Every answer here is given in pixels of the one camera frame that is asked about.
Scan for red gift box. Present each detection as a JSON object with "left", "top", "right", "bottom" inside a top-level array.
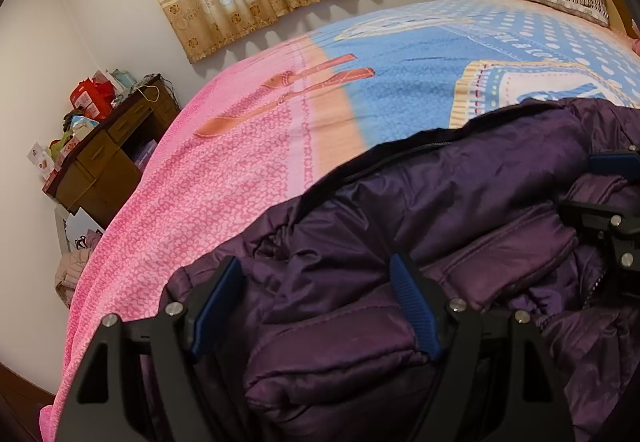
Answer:
[{"left": 70, "top": 78, "right": 115, "bottom": 121}]

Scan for white card box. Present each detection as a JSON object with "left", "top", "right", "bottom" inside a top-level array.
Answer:
[{"left": 27, "top": 142, "right": 55, "bottom": 180}]

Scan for brown wooden desk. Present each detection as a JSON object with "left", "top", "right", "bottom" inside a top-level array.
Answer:
[{"left": 43, "top": 74, "right": 180, "bottom": 228}]

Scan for books in desk shelf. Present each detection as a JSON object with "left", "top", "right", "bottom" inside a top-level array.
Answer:
[{"left": 132, "top": 140, "right": 157, "bottom": 173}]

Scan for pink and blue bedsheet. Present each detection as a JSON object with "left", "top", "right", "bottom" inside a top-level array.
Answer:
[{"left": 39, "top": 0, "right": 639, "bottom": 441}]

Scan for pile of clothes on floor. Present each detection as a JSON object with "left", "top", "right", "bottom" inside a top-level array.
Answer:
[{"left": 54, "top": 230, "right": 103, "bottom": 309}]

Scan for purple padded winter jacket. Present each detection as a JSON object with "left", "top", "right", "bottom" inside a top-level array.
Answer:
[{"left": 152, "top": 99, "right": 639, "bottom": 441}]

